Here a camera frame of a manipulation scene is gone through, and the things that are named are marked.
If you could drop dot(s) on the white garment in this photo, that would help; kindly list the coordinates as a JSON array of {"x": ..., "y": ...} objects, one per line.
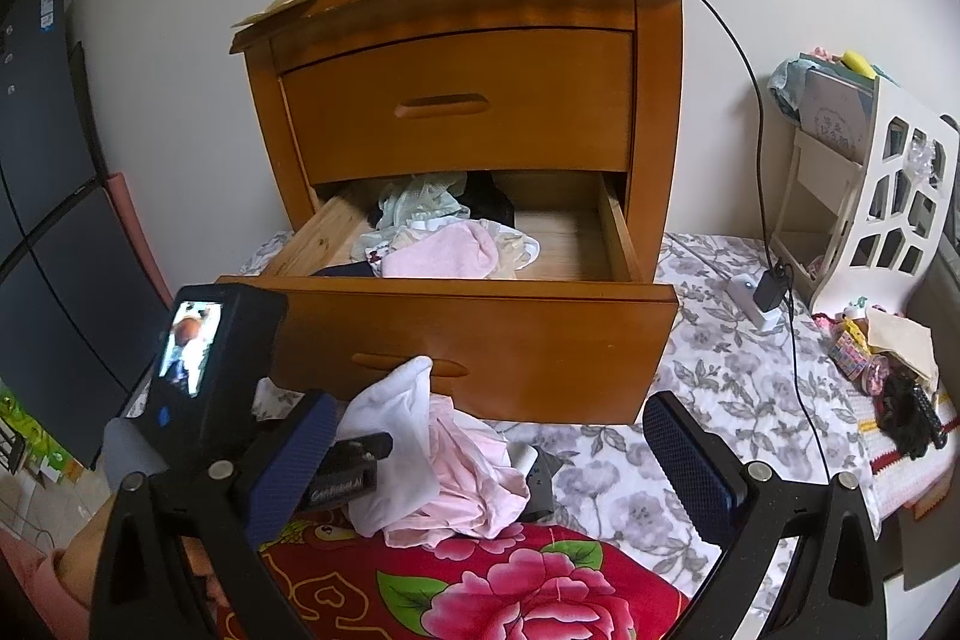
[{"x": 390, "y": 430}]

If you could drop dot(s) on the white knitted mat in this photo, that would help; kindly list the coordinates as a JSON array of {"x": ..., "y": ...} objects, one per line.
[{"x": 900, "y": 482}]

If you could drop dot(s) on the pink round case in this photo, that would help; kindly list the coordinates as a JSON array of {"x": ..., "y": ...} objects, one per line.
[{"x": 875, "y": 377}]

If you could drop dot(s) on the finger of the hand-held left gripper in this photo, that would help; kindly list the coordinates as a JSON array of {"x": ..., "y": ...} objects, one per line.
[{"x": 364, "y": 446}]

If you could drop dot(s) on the person's left forearm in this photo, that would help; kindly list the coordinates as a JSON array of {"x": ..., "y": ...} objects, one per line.
[{"x": 75, "y": 557}]

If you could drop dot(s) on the teal cloth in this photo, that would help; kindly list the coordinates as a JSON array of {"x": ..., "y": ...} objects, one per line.
[{"x": 786, "y": 85}]

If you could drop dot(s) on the black lace underwear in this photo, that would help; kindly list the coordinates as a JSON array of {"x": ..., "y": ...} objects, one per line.
[{"x": 487, "y": 201}]

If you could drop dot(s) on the dark grey cloth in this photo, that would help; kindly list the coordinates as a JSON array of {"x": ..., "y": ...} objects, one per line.
[{"x": 541, "y": 490}]

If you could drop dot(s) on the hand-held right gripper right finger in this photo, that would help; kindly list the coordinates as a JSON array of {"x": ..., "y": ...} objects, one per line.
[{"x": 690, "y": 467}]

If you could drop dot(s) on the light green lace underwear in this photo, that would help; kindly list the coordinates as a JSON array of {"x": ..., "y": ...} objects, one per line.
[{"x": 420, "y": 201}]

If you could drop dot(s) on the cream lace underwear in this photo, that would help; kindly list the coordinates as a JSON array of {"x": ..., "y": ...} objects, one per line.
[{"x": 517, "y": 254}]

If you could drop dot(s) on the grey floral bedsheet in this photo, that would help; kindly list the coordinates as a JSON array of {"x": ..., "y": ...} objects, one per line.
[{"x": 735, "y": 400}]

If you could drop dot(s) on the white printed underwear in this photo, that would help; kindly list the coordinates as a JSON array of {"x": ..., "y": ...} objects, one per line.
[{"x": 371, "y": 250}]

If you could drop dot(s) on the dark glass cabinet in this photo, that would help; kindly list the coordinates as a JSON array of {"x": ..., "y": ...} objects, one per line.
[{"x": 52, "y": 235}]

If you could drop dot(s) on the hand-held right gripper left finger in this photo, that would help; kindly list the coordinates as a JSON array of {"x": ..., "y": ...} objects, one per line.
[{"x": 296, "y": 460}]

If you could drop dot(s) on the light pink garment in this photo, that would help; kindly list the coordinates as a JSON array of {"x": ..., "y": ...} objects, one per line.
[{"x": 472, "y": 482}]

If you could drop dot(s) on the green cardboard box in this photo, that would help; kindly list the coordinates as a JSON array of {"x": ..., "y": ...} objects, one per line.
[{"x": 37, "y": 437}]

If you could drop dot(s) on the wooden drawer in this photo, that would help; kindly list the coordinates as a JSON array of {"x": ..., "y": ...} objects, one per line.
[
  {"x": 465, "y": 145},
  {"x": 525, "y": 347}
]

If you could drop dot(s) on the yellow sponge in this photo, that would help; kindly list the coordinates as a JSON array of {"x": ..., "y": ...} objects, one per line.
[{"x": 856, "y": 63}]

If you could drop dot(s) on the wooden nightstand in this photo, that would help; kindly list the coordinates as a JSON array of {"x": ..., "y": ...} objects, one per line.
[{"x": 652, "y": 123}]

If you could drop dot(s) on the red floral blanket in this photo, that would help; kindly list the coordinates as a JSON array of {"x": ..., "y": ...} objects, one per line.
[{"x": 465, "y": 587}]

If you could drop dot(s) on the colourful sticker packet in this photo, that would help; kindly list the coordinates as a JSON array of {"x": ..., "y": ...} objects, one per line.
[{"x": 851, "y": 347}]

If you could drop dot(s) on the black hair brush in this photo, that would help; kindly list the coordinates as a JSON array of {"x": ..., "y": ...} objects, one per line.
[{"x": 911, "y": 419}]

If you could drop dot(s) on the clear plastic wrapper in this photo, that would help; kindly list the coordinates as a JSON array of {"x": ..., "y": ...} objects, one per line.
[{"x": 924, "y": 156}]

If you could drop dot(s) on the white power strip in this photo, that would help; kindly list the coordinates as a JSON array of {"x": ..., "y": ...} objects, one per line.
[{"x": 742, "y": 299}]

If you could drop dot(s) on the white wooden rack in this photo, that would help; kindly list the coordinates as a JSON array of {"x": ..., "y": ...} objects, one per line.
[{"x": 847, "y": 280}]

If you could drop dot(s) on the grey book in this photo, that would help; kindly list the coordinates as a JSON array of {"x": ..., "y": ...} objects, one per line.
[{"x": 836, "y": 115}]

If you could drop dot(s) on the black charger adapter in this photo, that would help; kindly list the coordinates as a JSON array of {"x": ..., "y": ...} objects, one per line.
[{"x": 772, "y": 291}]

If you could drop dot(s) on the beige paper sheet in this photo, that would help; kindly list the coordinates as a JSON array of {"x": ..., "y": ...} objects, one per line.
[{"x": 274, "y": 10}]

